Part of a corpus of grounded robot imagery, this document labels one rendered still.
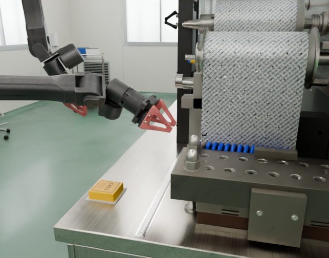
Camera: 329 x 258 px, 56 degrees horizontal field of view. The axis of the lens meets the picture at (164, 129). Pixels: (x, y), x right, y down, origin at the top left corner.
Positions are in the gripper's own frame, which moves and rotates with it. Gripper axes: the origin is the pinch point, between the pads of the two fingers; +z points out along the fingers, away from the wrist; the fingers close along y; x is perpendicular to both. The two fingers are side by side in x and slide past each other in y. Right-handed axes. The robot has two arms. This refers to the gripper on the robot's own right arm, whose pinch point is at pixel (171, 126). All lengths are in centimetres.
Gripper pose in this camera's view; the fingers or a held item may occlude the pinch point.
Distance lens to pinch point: 83.3
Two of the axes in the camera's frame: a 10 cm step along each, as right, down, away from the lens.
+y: -2.2, 2.8, -9.3
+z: 8.4, 5.4, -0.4
